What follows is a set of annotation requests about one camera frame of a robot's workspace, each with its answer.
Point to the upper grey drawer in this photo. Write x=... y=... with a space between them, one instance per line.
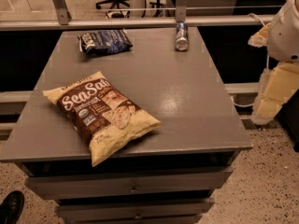
x=100 y=185

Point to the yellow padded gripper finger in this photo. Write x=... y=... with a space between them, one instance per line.
x=276 y=88
x=260 y=39

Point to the red bull can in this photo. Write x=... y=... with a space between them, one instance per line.
x=182 y=38

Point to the lower grey drawer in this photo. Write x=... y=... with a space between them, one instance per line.
x=135 y=210

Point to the dark blue chips bag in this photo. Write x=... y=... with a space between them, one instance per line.
x=104 y=42

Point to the black shoe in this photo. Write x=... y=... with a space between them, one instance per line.
x=11 y=207

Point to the grey drawer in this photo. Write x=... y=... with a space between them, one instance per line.
x=135 y=210
x=100 y=185

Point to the grey metal railing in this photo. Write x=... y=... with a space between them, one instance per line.
x=22 y=15

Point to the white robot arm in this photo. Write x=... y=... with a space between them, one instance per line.
x=283 y=36

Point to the grey drawer cabinet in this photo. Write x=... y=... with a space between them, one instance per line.
x=141 y=137

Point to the yellow sea salt chips bag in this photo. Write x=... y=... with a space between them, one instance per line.
x=103 y=117

